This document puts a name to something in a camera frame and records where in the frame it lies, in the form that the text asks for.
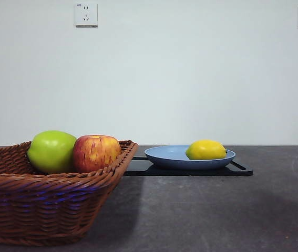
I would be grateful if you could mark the dark flat tray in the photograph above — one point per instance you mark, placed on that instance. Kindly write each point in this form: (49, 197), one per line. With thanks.
(180, 172)

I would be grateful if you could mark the yellow lemon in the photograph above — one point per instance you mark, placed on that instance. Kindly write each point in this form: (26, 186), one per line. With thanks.
(206, 150)

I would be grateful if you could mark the brown wicker basket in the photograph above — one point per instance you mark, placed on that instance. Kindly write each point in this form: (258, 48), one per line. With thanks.
(46, 204)

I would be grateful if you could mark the blue plate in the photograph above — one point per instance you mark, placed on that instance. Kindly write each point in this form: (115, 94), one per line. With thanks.
(169, 157)

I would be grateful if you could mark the white wall socket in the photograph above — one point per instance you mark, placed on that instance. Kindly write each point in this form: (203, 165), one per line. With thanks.
(86, 14)

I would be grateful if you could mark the red apple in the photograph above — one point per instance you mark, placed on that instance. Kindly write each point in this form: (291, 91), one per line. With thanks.
(96, 153)

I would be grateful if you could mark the green apple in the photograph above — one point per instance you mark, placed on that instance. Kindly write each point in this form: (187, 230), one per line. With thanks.
(51, 152)

